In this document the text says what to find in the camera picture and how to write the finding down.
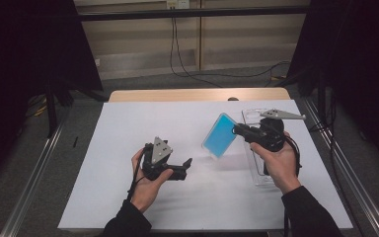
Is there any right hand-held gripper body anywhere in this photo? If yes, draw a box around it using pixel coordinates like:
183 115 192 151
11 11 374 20
249 108 307 153

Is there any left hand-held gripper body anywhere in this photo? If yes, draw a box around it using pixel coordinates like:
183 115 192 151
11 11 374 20
141 136 179 181

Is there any clear plastic storage bin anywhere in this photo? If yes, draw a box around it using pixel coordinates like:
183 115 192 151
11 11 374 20
241 108 278 188

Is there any person's left hand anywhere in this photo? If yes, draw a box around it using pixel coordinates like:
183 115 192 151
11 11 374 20
130 147 175 213

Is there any person's right hand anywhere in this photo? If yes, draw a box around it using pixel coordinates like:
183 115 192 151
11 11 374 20
249 131 303 196

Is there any white table cover sheet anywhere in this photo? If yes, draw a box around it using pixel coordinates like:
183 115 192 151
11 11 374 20
57 99 354 231

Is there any black metal stand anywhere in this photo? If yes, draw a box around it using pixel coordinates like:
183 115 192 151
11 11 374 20
315 71 331 127
43 78 74 138

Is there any wooden table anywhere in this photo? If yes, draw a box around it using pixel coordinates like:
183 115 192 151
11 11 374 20
108 87 292 104

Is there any black curtain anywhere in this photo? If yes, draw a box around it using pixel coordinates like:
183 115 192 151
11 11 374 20
0 0 104 191
286 0 379 174

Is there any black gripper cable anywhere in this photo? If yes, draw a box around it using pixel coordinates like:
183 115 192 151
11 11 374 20
283 133 303 237
125 147 146 202

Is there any black power cable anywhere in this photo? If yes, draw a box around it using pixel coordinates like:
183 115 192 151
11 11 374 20
173 17 292 79
170 17 224 89

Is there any metal floor rail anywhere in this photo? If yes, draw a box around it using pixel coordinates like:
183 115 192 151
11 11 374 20
300 97 379 237
0 108 72 237

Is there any yellow cable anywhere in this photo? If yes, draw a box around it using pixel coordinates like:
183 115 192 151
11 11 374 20
29 94 49 119

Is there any white wall socket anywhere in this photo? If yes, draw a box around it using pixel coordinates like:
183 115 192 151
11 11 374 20
166 0 191 10

